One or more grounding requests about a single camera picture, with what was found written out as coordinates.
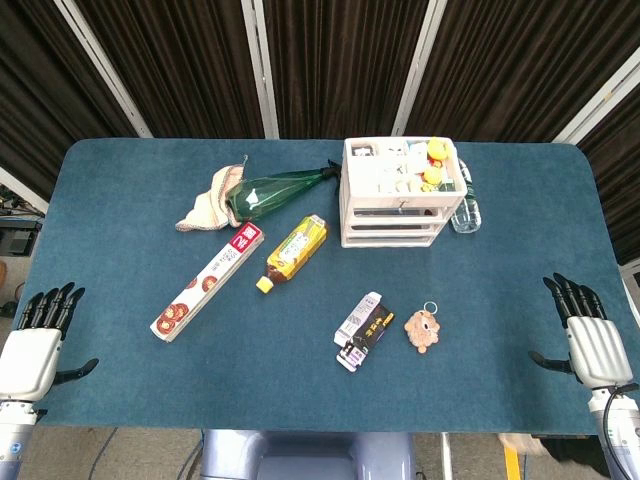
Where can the beige knitted cloth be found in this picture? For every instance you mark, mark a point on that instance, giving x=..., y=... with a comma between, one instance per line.
x=207, y=207

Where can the black and white carton box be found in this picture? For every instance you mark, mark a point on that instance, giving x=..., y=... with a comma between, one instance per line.
x=367, y=330

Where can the yellow label tea bottle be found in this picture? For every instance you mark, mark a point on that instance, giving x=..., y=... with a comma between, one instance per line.
x=295, y=250

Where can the white plastic drawer organizer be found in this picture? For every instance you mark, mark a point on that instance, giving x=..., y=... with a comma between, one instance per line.
x=390, y=235

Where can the yellow rubber duck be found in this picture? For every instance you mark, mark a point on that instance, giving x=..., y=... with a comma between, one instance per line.
x=432, y=175
x=436, y=148

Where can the white partition post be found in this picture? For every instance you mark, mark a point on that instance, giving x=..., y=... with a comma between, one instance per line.
x=419, y=65
x=100, y=65
x=600, y=95
x=260, y=65
x=22, y=189

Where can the clear plastic water bottle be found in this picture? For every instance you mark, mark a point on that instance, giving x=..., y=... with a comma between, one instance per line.
x=467, y=217

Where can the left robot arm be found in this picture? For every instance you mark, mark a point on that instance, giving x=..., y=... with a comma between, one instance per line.
x=12, y=440

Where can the green plastic spray bottle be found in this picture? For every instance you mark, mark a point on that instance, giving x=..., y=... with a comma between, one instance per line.
x=270, y=192

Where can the grey robot torso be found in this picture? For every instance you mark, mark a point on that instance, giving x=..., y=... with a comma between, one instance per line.
x=300, y=455

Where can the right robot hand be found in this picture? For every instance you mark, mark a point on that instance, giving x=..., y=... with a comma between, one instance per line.
x=600, y=350

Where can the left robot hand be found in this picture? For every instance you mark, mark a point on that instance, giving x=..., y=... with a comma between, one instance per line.
x=30, y=360

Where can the dark brown curtain panel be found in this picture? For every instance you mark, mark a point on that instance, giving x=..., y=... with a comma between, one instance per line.
x=340, y=65
x=190, y=65
x=620, y=175
x=30, y=100
x=525, y=65

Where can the white table leg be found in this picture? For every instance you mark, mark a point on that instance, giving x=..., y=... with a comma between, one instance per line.
x=447, y=457

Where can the long white cling film box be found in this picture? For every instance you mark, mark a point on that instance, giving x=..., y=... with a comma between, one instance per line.
x=205, y=285

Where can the blue felt table cover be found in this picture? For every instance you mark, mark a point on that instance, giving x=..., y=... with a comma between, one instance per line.
x=320, y=390

